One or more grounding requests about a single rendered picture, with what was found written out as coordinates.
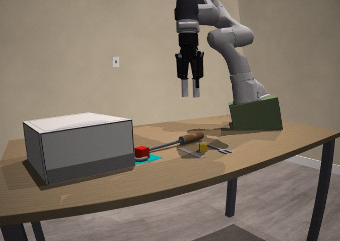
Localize steel hook with wooden handle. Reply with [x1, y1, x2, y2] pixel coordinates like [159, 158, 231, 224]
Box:
[135, 132, 204, 162]

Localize red cube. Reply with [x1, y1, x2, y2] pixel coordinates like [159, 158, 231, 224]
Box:
[134, 146, 150, 158]

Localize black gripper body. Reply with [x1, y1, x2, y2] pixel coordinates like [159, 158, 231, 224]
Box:
[179, 33, 199, 60]

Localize teal square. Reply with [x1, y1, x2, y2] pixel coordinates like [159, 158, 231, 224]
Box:
[135, 154, 162, 165]

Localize small yellow cube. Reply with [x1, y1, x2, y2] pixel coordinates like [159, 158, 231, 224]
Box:
[199, 143, 207, 152]

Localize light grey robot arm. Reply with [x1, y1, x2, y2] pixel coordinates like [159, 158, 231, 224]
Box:
[175, 0, 271, 104]

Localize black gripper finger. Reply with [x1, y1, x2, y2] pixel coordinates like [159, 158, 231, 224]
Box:
[187, 49, 204, 97]
[175, 51, 189, 97]

